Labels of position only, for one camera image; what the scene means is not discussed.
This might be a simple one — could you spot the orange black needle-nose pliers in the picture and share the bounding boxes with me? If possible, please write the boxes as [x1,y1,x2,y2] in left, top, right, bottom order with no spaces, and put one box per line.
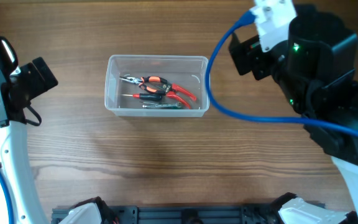
[119,76,168,95]

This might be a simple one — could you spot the green handled screwdriver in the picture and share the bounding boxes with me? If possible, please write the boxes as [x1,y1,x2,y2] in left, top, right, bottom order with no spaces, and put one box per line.
[142,103,184,110]

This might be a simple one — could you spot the clear plastic container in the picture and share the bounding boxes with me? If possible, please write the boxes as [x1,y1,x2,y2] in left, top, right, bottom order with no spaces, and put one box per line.
[104,55,209,117]

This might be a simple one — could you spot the red handled snips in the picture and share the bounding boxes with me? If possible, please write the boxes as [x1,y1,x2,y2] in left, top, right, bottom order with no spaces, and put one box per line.
[162,83,197,109]

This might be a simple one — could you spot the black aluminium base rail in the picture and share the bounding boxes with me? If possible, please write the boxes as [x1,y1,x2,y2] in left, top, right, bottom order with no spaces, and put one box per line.
[50,203,328,224]

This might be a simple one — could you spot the small silver wrench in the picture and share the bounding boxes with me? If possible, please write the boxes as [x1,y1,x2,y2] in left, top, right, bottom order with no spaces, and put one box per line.
[140,101,177,107]

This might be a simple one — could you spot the right blue cable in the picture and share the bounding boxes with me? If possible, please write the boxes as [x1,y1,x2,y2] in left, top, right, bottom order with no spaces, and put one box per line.
[204,11,358,156]

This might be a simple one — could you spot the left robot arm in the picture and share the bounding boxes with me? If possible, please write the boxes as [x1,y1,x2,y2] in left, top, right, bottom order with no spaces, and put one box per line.
[0,36,58,223]

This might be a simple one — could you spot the black red screwdriver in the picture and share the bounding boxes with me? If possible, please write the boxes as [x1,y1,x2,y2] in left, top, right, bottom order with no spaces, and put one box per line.
[123,93,163,101]

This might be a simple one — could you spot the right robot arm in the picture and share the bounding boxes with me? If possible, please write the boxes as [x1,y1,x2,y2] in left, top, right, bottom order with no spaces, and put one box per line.
[229,1,358,222]

